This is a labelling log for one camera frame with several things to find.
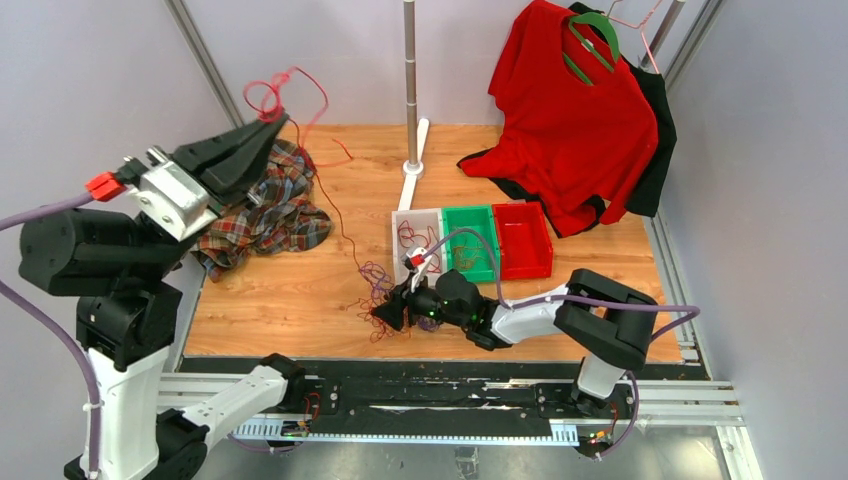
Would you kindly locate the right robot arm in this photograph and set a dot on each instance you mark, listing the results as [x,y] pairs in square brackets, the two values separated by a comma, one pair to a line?
[611,321]

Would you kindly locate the green plastic bin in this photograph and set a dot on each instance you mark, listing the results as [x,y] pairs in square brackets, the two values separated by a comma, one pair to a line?
[478,261]

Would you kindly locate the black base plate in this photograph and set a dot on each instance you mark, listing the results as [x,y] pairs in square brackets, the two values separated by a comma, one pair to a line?
[407,398]

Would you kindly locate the white plastic bin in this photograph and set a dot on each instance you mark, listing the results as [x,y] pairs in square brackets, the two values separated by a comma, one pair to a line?
[411,228]

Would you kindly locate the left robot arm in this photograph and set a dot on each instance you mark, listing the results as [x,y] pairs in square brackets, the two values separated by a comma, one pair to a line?
[112,248]

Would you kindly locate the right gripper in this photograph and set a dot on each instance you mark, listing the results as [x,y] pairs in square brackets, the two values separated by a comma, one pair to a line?
[392,313]

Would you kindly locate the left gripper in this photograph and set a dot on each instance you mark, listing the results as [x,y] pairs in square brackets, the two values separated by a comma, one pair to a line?
[230,162]

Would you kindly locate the black t-shirt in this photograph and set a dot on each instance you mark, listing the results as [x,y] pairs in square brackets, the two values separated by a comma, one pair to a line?
[656,132]

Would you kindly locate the aluminium frame rail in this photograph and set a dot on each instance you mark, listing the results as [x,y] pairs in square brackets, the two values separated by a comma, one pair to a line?
[193,37]

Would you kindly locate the green hanger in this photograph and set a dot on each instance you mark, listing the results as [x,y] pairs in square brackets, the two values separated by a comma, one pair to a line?
[589,49]

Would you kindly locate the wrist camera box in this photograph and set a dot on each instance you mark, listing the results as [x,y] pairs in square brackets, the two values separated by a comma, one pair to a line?
[417,261]
[171,198]

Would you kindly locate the plaid shirt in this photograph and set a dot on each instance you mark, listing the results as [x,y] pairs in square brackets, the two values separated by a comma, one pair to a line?
[285,220]

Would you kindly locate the clothes rack pole with base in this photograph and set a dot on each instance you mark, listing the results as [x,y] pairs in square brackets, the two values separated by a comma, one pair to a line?
[417,128]

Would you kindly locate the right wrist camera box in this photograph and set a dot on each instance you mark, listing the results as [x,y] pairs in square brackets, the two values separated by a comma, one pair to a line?
[417,261]

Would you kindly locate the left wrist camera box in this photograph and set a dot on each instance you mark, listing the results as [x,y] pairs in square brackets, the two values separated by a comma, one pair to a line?
[171,198]

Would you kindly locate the pink wire hanger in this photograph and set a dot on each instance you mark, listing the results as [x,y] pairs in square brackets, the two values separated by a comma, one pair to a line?
[638,17]

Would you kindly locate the red t-shirt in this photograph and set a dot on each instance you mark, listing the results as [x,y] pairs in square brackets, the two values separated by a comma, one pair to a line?
[570,126]

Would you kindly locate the red plastic bin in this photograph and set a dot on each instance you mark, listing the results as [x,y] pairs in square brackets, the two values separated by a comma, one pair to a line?
[525,245]

